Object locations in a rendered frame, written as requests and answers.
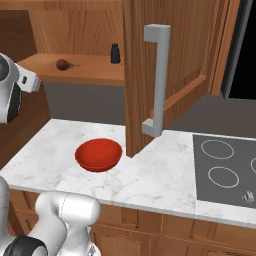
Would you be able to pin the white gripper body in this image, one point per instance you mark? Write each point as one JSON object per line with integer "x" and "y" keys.
{"x": 37, "y": 84}

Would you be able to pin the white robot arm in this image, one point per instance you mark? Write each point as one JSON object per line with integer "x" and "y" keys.
{"x": 63, "y": 213}

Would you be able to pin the brown pear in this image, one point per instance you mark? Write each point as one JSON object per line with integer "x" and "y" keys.
{"x": 62, "y": 64}

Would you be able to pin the wooden cabinet door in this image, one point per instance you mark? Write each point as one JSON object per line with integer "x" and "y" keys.
{"x": 186, "y": 60}
{"x": 30, "y": 123}

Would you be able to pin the red bowl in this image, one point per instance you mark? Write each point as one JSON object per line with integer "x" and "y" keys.
{"x": 98, "y": 155}

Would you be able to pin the black bottle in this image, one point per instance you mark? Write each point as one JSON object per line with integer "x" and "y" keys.
{"x": 115, "y": 54}

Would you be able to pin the wooden base cabinets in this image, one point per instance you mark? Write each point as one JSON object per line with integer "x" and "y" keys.
{"x": 173, "y": 233}

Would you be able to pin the grey hob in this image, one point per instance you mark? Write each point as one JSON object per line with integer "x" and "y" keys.
{"x": 223, "y": 166}

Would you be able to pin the black range hood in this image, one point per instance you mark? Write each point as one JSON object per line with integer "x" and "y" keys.
{"x": 243, "y": 50}

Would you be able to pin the silver hob knob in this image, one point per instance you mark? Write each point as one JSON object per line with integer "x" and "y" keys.
{"x": 248, "y": 196}

